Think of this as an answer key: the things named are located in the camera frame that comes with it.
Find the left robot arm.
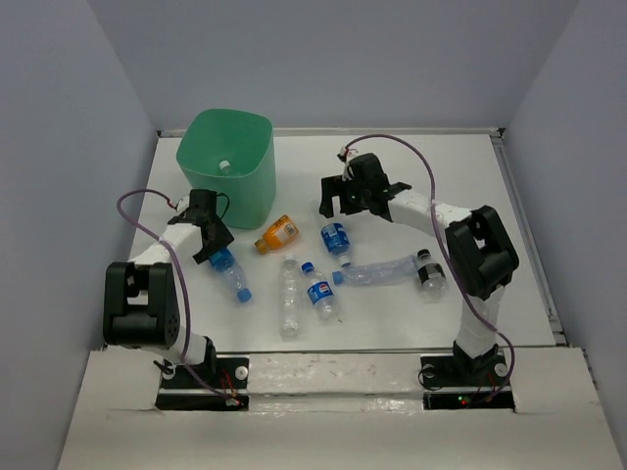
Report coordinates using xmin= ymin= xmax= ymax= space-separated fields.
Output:
xmin=102 ymin=189 xmax=234 ymax=391

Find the large clear bottle white cap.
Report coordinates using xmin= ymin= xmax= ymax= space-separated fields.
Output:
xmin=218 ymin=160 xmax=254 ymax=178

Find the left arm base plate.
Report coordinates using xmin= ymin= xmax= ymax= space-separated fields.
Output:
xmin=154 ymin=355 xmax=250 ymax=412

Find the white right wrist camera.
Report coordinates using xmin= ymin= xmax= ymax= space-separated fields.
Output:
xmin=337 ymin=147 xmax=359 ymax=181

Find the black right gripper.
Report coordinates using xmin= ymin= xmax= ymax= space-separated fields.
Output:
xmin=318 ymin=173 xmax=369 ymax=217

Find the crushed clear bottle blue cap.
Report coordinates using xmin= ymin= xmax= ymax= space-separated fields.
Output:
xmin=332 ymin=255 xmax=417 ymax=287

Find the slim clear bottle white cap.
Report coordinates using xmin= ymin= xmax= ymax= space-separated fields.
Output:
xmin=278 ymin=254 xmax=305 ymax=341

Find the orange juice bottle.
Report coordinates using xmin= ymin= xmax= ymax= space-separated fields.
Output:
xmin=254 ymin=214 xmax=300 ymax=255

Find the black label bottle black cap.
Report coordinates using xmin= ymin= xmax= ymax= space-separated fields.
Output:
xmin=416 ymin=249 xmax=449 ymax=302

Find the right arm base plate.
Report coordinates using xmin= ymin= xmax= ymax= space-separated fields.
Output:
xmin=417 ymin=353 xmax=515 ymax=411

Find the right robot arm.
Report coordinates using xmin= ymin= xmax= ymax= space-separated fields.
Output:
xmin=319 ymin=154 xmax=519 ymax=387

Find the pepsi label bottle blue cap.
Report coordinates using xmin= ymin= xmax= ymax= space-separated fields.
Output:
xmin=301 ymin=261 xmax=340 ymax=321

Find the blue label water bottle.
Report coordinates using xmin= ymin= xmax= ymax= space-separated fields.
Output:
xmin=320 ymin=222 xmax=352 ymax=268

